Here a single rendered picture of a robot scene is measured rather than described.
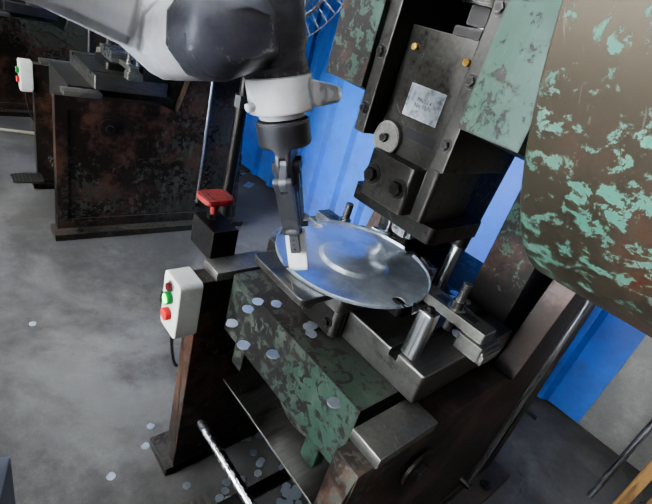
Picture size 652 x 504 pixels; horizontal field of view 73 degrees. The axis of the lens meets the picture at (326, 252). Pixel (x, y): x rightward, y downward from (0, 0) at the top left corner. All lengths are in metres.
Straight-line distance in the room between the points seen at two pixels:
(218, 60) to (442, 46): 0.36
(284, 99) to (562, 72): 0.34
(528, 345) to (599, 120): 0.74
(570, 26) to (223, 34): 0.33
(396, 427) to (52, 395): 1.10
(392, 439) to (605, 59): 0.55
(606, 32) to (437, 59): 0.44
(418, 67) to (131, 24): 0.42
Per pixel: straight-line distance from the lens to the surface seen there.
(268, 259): 0.73
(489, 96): 0.64
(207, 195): 0.96
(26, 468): 1.42
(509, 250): 0.96
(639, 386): 2.03
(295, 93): 0.59
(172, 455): 1.33
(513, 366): 1.04
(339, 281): 0.72
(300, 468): 1.04
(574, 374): 2.05
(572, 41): 0.34
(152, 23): 0.59
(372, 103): 0.77
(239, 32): 0.53
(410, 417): 0.75
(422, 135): 0.74
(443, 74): 0.74
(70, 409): 1.52
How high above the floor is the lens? 1.15
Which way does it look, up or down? 27 degrees down
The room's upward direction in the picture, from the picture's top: 17 degrees clockwise
